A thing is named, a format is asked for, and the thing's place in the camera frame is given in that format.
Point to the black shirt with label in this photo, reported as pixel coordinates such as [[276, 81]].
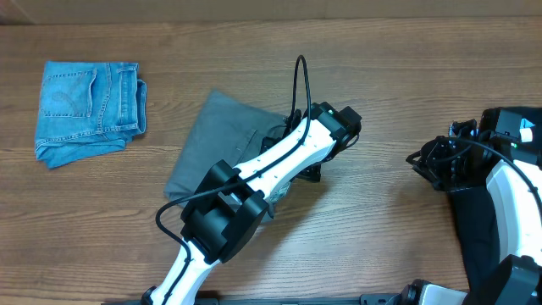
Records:
[[502, 217]]

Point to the folded blue denim jeans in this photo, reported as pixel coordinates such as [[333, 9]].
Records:
[[87, 109]]

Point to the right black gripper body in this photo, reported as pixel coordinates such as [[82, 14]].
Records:
[[450, 168]]

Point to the light blue garment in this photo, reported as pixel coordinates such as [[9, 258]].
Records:
[[526, 124]]

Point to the grey cotton shorts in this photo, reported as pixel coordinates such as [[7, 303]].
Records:
[[224, 130]]

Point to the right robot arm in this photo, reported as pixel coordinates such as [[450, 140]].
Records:
[[517, 280]]

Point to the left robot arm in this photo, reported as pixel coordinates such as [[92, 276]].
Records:
[[230, 202]]

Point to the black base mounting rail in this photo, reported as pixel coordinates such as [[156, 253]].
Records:
[[365, 299]]

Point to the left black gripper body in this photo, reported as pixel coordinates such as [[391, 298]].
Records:
[[268, 141]]

